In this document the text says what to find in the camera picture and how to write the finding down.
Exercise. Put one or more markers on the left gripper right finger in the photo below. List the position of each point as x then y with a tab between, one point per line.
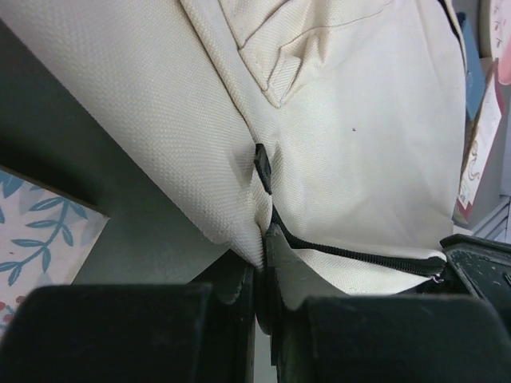
436	332

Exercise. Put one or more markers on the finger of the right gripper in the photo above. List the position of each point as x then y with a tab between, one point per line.
482	265

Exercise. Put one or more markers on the cream canvas backpack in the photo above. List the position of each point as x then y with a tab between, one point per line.
342	121

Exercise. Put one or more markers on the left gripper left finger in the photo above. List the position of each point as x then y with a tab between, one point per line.
195	332

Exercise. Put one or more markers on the blue wallet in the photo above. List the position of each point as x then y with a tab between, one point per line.
474	78

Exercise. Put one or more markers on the red cream book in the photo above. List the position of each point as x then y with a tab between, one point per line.
482	135

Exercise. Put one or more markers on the pink cream plate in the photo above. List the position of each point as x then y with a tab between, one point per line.
494	35

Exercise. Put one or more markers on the floral cover book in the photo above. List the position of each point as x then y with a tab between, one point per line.
45	239

